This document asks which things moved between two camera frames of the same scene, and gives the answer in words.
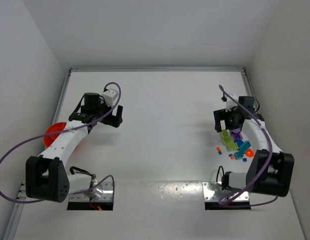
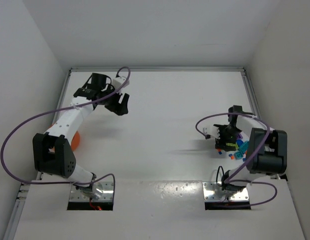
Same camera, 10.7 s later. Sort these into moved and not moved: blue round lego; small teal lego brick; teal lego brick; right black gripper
Moved: right black gripper
Not moved: small teal lego brick; blue round lego; teal lego brick
